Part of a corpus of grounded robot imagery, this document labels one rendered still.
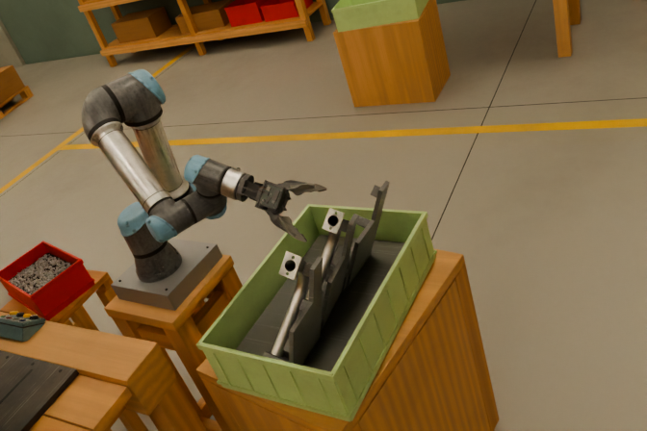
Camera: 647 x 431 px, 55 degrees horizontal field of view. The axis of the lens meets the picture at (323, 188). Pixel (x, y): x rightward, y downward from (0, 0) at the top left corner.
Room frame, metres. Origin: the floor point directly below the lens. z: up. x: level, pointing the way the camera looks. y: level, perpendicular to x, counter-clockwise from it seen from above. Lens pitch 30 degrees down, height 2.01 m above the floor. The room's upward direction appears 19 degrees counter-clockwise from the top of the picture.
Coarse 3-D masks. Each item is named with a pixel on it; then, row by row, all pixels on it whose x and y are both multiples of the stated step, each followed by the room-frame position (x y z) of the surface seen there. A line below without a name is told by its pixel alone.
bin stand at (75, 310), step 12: (96, 276) 2.00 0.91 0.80; (108, 276) 2.00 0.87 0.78; (96, 288) 1.95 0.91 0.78; (108, 288) 1.98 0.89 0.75; (12, 300) 2.03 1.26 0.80; (84, 300) 1.90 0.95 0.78; (108, 300) 1.97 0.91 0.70; (24, 312) 1.93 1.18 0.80; (60, 312) 1.85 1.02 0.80; (72, 312) 1.85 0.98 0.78; (84, 312) 2.16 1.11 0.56; (72, 324) 1.83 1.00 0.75; (84, 324) 2.14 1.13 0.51; (132, 420) 1.82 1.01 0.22
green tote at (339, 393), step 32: (320, 224) 1.71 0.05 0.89; (384, 224) 1.56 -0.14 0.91; (416, 224) 1.44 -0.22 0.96; (416, 256) 1.39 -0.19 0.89; (256, 288) 1.45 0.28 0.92; (384, 288) 1.23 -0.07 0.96; (416, 288) 1.35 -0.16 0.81; (224, 320) 1.33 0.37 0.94; (256, 320) 1.41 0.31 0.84; (384, 320) 1.20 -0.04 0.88; (224, 352) 1.20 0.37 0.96; (352, 352) 1.08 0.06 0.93; (384, 352) 1.16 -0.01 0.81; (224, 384) 1.24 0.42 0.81; (256, 384) 1.17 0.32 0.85; (288, 384) 1.10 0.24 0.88; (320, 384) 1.03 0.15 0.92; (352, 384) 1.04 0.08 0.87; (352, 416) 1.01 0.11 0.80
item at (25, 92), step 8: (0, 72) 7.79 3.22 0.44; (8, 72) 7.87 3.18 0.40; (16, 72) 7.98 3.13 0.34; (0, 80) 7.73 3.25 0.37; (8, 80) 7.82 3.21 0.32; (16, 80) 7.92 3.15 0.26; (0, 88) 7.68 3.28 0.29; (8, 88) 7.77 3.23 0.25; (16, 88) 7.87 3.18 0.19; (24, 88) 7.94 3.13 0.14; (0, 96) 7.62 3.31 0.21; (8, 96) 7.71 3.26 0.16; (24, 96) 7.94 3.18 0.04; (0, 104) 7.55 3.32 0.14; (16, 104) 7.78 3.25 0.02; (0, 112) 7.49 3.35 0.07; (8, 112) 7.58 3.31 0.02
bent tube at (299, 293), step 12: (288, 252) 1.17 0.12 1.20; (288, 264) 1.17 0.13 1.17; (300, 264) 1.17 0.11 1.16; (288, 276) 1.13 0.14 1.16; (300, 276) 1.21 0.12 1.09; (300, 288) 1.21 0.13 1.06; (300, 300) 1.20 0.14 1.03; (288, 312) 1.19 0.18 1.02; (288, 324) 1.17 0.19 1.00; (288, 336) 1.16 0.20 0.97; (276, 348) 1.14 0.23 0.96
